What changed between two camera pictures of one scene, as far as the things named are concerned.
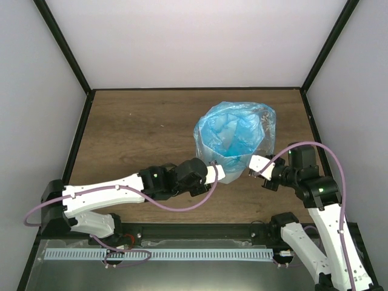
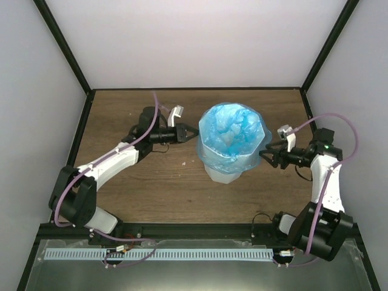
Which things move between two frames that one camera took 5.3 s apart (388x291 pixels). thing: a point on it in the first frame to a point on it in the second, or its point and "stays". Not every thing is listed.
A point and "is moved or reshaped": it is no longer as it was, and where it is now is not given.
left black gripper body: x=202 y=190 to x=179 y=127
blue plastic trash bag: x=232 y=133 is moved or reshaped
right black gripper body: x=270 y=186 to x=284 y=162
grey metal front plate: x=282 y=273 stays
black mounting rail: x=135 y=233 stays
